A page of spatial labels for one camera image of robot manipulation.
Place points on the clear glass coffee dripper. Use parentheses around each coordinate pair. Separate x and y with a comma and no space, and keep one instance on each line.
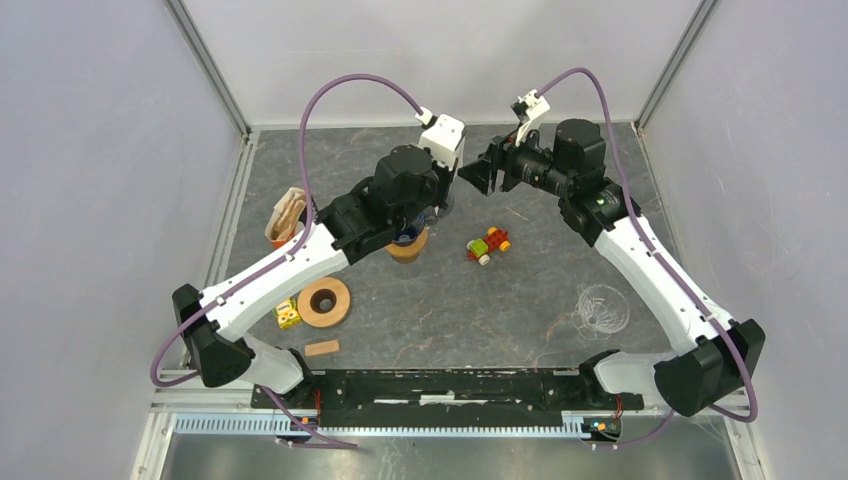
(600,312)

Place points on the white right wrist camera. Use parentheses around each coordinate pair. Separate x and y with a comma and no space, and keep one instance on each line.
(530,110)

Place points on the small wooden rectangular block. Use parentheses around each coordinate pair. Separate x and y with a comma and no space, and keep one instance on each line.
(322,348)

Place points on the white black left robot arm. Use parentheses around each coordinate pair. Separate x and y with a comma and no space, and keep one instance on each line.
(380,209)

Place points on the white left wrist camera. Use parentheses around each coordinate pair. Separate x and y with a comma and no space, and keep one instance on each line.
(443,137)

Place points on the red toy brick car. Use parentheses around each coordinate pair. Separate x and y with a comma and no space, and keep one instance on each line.
(479,250)

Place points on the yellow green toy cube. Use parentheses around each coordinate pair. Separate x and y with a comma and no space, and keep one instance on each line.
(287,314)

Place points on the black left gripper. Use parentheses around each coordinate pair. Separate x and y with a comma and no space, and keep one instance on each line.
(446,176)

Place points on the wooden ring dripper stand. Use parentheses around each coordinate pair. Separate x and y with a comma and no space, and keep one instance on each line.
(408,253)

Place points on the blue plastic coffee dripper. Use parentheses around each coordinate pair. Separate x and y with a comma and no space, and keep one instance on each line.
(409,235)

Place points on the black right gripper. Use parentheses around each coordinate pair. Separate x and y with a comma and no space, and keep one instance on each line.
(501,156)

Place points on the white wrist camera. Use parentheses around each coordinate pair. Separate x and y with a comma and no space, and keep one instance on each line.
(530,110)
(443,137)

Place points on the orange black coffee filter box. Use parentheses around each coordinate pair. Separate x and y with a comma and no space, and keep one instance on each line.
(287,218)

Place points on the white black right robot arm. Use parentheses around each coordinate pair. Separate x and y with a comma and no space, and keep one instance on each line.
(712,354)

